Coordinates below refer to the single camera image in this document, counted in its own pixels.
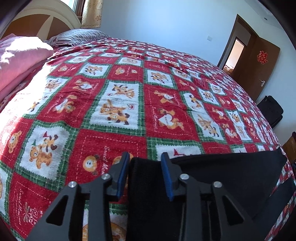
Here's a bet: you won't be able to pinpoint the black pants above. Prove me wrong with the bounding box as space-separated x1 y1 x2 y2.
126 149 295 240

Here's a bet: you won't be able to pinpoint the wooden bedside cabinet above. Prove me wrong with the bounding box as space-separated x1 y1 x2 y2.
283 132 296 164

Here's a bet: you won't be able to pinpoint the black suitcase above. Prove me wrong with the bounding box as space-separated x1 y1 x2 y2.
257 95 283 128

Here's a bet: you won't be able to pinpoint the red patchwork bear bedspread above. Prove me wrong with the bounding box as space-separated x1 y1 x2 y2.
1 38 295 240

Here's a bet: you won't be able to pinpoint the brown wooden door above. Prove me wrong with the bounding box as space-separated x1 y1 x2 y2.
232 37 280 101

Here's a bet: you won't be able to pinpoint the red door decoration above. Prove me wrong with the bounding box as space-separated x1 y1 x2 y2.
257 50 268 65

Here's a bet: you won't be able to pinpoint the pink folded blanket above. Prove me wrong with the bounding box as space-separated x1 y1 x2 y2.
0 34 54 100

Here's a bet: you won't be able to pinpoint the striped pillow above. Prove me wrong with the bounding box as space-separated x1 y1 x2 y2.
45 29 109 47

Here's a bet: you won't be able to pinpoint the cream and brown headboard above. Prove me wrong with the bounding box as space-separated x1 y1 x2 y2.
1 1 81 40

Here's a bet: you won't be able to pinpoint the yellow patterned curtain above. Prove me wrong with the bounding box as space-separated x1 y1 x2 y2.
81 0 103 29

